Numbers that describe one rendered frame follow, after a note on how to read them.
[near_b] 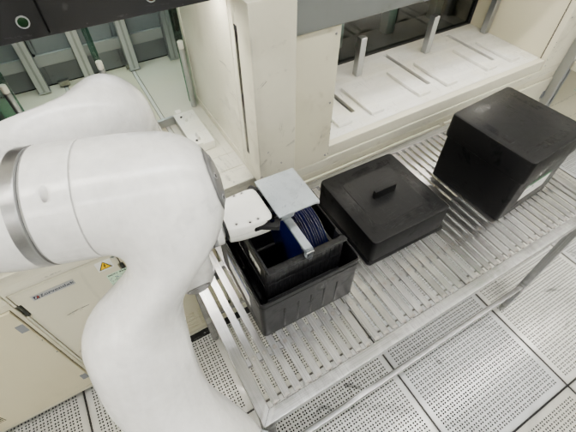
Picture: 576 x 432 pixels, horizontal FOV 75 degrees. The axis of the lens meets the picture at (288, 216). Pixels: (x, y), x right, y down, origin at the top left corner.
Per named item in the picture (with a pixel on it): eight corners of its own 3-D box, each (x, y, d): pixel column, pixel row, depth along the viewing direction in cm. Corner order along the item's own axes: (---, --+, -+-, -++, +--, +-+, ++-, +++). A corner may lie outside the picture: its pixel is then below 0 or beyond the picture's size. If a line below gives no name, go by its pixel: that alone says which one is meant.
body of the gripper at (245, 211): (209, 220, 84) (255, 203, 88) (227, 254, 79) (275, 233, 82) (204, 197, 79) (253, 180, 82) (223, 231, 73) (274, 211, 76)
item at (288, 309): (222, 259, 113) (213, 223, 100) (303, 224, 121) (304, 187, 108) (263, 339, 97) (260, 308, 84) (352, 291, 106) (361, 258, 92)
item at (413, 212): (368, 267, 111) (376, 240, 101) (315, 201, 128) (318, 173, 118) (442, 228, 120) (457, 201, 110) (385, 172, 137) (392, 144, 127)
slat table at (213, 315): (273, 470, 142) (264, 429, 84) (211, 337, 175) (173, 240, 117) (506, 309, 184) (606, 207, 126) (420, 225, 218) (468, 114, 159)
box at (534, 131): (495, 223, 122) (535, 165, 102) (429, 172, 137) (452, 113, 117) (547, 187, 132) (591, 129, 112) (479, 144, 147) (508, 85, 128)
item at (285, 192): (233, 253, 110) (219, 172, 86) (294, 227, 116) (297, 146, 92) (271, 321, 96) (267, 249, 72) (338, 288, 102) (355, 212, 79)
